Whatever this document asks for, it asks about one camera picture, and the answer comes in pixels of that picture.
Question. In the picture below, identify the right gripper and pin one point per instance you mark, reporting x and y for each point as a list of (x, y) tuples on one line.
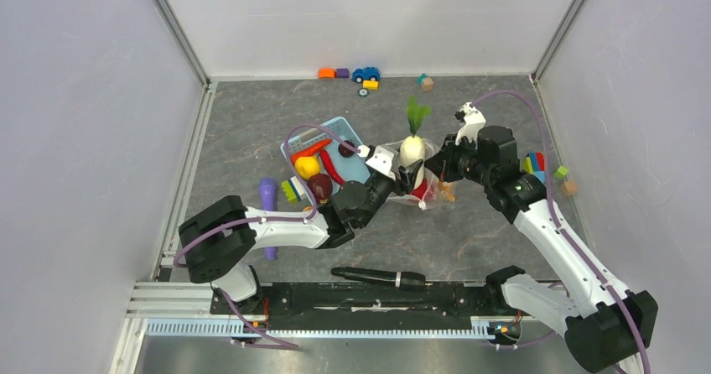
[(441, 163)]

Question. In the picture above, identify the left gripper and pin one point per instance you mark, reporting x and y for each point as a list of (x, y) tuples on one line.
[(407, 175)]

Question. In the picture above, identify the clear polka dot zip bag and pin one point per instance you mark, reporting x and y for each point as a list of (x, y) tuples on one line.
[(430, 194)]

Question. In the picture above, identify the white toy radish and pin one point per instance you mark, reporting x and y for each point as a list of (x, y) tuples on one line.
[(412, 147)]

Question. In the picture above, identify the orange toy food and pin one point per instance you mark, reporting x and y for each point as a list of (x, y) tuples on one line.
[(446, 191)]

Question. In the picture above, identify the yellow toy pear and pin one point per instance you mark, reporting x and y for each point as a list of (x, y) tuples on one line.
[(307, 167)]

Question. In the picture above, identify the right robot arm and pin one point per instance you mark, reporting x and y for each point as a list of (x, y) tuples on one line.
[(602, 321)]

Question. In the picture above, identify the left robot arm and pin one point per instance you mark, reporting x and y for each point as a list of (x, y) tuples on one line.
[(214, 241)]

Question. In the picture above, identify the dark plum toy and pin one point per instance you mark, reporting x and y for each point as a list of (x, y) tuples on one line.
[(347, 149)]

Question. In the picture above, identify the light blue plastic basket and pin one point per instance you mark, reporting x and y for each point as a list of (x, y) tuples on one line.
[(350, 169)]

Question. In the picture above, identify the red toy chili pepper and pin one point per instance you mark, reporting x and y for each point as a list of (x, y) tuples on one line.
[(329, 167)]

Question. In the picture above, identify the multicolour brick block stack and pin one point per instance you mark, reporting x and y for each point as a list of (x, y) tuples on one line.
[(534, 164)]

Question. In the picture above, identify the tan and teal wooden blocks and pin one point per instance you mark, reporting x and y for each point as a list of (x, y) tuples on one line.
[(425, 82)]

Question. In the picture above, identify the dark red toy beet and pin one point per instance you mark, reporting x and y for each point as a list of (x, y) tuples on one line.
[(321, 186)]

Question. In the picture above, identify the yellow brick block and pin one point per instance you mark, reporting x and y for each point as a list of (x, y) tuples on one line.
[(370, 85)]

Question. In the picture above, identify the orange toy carrot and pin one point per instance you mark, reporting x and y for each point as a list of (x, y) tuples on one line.
[(310, 151)]

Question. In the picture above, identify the blue toy car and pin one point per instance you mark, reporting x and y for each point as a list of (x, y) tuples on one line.
[(365, 74)]

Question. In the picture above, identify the black marker pen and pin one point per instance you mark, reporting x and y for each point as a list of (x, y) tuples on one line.
[(404, 280)]

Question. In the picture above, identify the green wooden cube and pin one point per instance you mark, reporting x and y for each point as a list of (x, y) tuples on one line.
[(561, 172)]

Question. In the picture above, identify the green white brick block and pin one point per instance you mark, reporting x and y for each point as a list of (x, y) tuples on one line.
[(293, 190)]

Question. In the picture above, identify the purple cube block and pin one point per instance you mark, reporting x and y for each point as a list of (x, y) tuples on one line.
[(342, 73)]

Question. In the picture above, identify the tan wooden cube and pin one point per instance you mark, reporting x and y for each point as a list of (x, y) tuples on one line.
[(569, 188)]

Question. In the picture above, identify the orange arch block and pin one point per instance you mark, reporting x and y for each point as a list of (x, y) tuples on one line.
[(327, 73)]

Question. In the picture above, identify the purple toy eggplant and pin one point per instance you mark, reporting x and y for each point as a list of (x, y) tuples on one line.
[(268, 193)]

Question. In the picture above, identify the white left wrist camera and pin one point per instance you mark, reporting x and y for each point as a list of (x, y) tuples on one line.
[(379, 159)]

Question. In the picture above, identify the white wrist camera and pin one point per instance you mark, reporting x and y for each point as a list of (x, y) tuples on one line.
[(471, 120), (379, 159)]

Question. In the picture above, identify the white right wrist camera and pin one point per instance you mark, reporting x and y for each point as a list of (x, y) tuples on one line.
[(471, 120)]

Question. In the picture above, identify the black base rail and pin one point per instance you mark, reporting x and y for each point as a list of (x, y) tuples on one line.
[(365, 306)]

